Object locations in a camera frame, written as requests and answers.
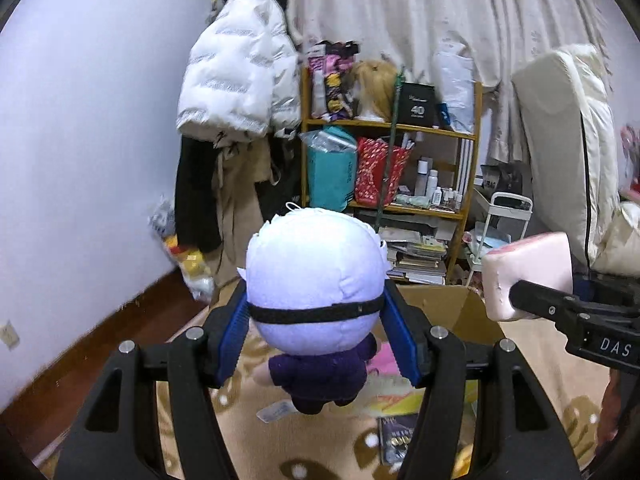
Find pink white sponge block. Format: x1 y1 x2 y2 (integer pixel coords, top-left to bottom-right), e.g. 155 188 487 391
482 232 573 322

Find dark purple tissue pack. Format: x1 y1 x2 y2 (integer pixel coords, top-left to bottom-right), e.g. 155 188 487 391
378 414 419 466

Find pink strawberry bear plush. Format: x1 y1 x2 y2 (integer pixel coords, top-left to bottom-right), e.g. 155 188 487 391
367 341 400 376

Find white-haired purple doll plush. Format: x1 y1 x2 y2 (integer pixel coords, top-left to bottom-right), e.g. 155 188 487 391
239 208 390 415

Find person's hand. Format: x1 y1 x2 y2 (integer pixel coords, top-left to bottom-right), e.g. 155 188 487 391
597 370 622 453

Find cardboard box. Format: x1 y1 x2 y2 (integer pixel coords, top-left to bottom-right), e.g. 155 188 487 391
349 284 507 416

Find beige patterned blanket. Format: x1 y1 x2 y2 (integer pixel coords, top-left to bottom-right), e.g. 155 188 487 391
37 278 618 480

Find white utility cart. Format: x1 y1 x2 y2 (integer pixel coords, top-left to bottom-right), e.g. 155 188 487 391
463 186 534 287

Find plastic bag of toys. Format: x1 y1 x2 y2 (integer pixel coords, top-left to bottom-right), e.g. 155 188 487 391
149 196 216 304

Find stack of books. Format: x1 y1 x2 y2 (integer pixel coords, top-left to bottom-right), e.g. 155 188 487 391
378 226 448 285

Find black coat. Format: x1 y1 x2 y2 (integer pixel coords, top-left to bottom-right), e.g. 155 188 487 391
175 136 221 254

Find cream folded mattress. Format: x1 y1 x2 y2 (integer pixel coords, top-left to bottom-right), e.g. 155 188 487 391
512 44 639 278

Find wooden bookshelf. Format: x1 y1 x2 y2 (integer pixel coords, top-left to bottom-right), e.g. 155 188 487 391
298 65 484 286

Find green pole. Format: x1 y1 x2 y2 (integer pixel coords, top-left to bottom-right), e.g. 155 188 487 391
374 66 405 232

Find red patterned gift bag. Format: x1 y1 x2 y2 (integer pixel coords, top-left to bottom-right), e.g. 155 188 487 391
354 138 411 207

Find black box with 40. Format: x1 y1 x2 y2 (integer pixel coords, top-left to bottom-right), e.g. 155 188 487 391
398 82 438 128

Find beige coat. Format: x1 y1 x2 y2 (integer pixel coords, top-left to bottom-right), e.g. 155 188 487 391
208 138 271 287

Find teal shopping bag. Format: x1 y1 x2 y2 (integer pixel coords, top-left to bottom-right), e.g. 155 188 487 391
302 126 358 212

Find blonde wig on stand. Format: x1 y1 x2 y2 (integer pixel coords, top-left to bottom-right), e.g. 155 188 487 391
352 60 397 122

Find purple printed bag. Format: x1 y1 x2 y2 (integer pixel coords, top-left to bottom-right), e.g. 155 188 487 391
307 40 360 122

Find white puffer jacket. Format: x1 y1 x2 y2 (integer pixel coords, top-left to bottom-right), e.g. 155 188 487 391
177 0 302 148

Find floral curtain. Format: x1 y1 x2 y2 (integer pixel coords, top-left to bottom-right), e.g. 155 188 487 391
291 0 608 162

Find wall socket upper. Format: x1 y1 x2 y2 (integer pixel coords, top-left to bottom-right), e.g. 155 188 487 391
0 321 21 351

